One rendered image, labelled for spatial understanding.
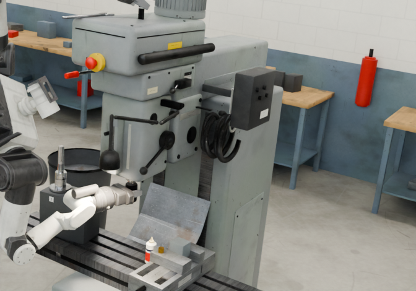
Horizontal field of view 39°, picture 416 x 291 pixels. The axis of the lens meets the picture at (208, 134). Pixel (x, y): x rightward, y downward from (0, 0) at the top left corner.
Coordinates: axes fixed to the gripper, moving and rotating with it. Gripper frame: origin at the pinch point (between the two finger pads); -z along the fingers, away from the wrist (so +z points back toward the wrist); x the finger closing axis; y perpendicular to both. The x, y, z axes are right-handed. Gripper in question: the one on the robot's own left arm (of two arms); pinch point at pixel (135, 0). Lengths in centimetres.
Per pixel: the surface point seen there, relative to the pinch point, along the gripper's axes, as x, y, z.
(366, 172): -192, 28, -417
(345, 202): -157, -13, -366
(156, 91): 13.5, -23.5, -17.9
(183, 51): 13.7, -6.5, -18.8
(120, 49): 18.1, -18.2, 4.7
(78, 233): -16, -88, -38
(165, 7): -6.4, 5.7, -15.1
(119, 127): 7.6, -41.0, -15.8
